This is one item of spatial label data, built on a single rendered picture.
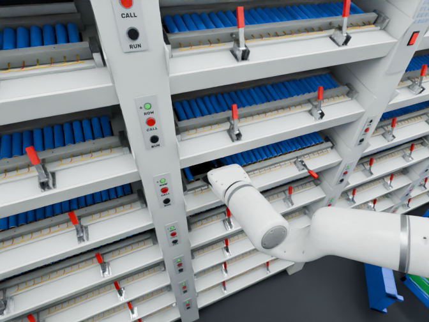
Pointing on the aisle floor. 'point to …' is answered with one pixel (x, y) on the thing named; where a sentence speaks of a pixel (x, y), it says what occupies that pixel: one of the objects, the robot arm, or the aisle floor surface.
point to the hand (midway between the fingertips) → (216, 166)
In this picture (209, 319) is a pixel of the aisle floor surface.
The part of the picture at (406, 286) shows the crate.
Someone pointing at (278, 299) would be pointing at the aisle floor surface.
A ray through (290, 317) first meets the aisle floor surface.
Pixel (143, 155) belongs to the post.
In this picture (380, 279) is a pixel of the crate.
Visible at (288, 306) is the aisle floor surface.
